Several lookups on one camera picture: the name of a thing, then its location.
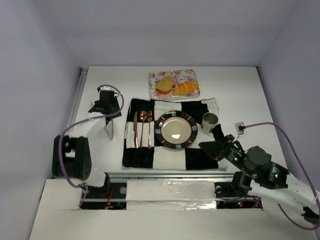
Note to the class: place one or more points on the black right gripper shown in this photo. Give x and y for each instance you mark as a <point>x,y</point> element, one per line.
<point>222,147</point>

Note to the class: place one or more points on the floral rectangular tray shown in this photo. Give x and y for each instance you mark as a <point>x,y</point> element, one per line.
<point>179,76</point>

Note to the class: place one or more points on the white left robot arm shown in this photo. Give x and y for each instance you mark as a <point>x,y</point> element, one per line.
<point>71,150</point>

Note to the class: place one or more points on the metal cup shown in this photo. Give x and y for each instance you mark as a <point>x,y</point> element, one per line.
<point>209,122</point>

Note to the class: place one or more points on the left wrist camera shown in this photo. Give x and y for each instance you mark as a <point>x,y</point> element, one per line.
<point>105,87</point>

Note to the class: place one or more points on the black white checkered placemat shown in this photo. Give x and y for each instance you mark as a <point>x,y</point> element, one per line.
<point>162,158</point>

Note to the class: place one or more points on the striped rim ceramic plate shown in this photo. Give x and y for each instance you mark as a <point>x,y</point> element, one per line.
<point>176,130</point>

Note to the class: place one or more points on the aluminium rail frame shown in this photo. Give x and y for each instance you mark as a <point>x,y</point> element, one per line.
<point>237,90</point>

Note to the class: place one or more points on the copper spoon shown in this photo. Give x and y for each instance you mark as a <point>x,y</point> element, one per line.
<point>143,117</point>

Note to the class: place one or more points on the silver metal tongs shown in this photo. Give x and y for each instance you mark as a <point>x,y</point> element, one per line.
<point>109,127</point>

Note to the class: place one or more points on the copper knife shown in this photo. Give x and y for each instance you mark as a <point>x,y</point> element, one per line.
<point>135,129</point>

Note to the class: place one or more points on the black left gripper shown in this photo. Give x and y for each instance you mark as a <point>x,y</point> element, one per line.
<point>100,107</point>

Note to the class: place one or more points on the orange croissant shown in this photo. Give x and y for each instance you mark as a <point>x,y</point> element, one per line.
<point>185,88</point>

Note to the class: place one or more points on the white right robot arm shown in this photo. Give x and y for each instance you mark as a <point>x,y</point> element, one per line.
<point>258,175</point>

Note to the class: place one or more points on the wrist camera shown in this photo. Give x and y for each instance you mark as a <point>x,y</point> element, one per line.
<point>240,128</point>
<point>105,87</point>

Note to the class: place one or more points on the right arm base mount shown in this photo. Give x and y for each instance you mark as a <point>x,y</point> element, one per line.
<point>235,194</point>

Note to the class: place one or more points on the bread slice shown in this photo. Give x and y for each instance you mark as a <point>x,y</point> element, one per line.
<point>165,85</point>

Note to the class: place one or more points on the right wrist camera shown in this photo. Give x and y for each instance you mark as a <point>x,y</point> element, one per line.
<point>240,128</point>

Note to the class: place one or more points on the copper fork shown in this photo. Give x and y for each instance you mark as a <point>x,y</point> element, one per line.
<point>149,119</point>

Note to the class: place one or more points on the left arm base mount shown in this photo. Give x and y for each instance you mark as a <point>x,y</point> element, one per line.
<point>110,196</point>

